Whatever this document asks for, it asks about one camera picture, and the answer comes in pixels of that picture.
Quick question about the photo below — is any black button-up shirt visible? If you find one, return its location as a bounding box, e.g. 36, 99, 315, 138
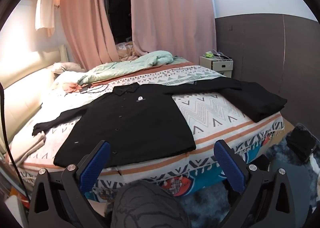
33, 77, 240, 167

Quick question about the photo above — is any right pink curtain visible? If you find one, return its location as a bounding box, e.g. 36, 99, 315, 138
131, 0, 216, 64

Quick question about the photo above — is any mint green quilt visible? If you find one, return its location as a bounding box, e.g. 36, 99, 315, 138
77, 50, 176, 86

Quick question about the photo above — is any cream hanging garment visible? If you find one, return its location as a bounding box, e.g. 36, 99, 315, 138
35, 0, 55, 37

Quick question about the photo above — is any white pillow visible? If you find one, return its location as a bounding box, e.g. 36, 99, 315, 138
51, 62, 86, 75

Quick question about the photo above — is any left pink curtain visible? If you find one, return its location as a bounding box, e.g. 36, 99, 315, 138
60, 0, 120, 70

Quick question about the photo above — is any pink curtain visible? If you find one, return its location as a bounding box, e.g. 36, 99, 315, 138
131, 0, 216, 64
60, 0, 120, 70

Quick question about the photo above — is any black cable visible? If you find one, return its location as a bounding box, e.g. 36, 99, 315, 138
0, 81, 30, 203

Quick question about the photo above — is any beige folded blanket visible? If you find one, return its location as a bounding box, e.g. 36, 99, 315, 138
9, 131, 46, 166

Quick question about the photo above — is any green object on cabinet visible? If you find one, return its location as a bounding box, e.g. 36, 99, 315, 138
204, 51, 214, 58

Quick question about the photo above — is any patterned white bedspread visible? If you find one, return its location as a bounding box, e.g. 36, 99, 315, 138
10, 62, 285, 201

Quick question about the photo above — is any beige bedside cabinet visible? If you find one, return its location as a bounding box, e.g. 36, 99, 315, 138
199, 57, 233, 78

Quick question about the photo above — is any cream padded headboard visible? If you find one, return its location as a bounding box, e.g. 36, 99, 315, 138
1, 45, 68, 141

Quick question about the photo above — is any black bag on floor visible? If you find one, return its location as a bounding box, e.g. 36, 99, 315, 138
286, 123, 319, 163

